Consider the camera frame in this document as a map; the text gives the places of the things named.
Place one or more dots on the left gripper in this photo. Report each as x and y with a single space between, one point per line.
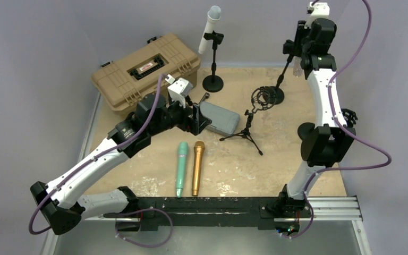
194 125

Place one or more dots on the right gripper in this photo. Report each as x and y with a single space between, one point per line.
300 31

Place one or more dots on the gold microphone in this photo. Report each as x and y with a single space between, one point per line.
199 149

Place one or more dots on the mint green microphone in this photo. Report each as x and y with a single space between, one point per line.
182 153

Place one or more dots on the black round-base stand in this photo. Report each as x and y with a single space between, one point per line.
213 82
279 88

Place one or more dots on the glitter silver microphone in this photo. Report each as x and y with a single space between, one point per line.
297 69

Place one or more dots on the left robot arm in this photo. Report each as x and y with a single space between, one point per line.
62 201

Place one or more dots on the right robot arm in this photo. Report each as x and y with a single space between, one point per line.
323 143

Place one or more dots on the white microphone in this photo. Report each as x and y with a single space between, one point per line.
213 16

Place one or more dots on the grey plastic case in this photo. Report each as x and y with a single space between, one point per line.
223 121

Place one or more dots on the dark metal pipe wrench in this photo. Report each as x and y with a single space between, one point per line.
204 97

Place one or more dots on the tan plastic tool case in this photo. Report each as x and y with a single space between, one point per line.
125 82

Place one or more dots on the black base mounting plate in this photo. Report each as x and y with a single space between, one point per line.
264 213

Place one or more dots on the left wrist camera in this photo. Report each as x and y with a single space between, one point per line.
178 89

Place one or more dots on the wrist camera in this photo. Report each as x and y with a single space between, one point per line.
178 89
316 11

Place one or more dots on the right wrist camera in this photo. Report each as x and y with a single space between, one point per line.
316 11

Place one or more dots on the black tripod shock mount stand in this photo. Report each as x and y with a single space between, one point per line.
262 99

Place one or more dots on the black shock-mount stand, right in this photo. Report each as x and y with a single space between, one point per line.
348 116

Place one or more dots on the aluminium rail frame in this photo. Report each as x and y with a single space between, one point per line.
321 208

